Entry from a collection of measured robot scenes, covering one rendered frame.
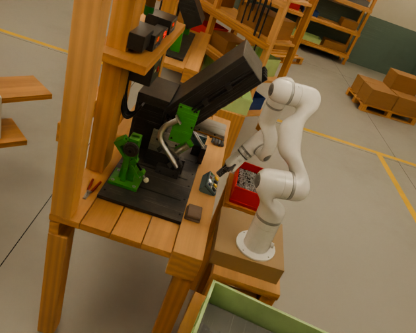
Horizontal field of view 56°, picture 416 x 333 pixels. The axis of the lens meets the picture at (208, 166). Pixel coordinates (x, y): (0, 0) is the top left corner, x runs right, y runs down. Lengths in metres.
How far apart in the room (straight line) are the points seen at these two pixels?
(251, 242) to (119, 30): 1.08
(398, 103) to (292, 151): 6.61
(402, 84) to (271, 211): 7.03
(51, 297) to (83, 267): 0.60
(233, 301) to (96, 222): 0.68
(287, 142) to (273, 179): 0.17
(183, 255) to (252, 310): 0.37
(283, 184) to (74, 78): 0.88
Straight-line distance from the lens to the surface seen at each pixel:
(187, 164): 2.29
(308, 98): 1.70
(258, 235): 1.75
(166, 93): 2.23
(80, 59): 1.41
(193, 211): 1.91
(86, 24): 1.38
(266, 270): 1.82
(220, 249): 1.77
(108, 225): 1.80
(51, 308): 2.30
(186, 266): 1.78
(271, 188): 1.58
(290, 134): 1.63
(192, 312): 1.70
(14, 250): 2.87
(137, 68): 1.67
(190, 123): 2.09
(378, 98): 7.93
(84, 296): 2.64
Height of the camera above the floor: 2.12
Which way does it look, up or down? 32 degrees down
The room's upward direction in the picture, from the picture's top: 20 degrees clockwise
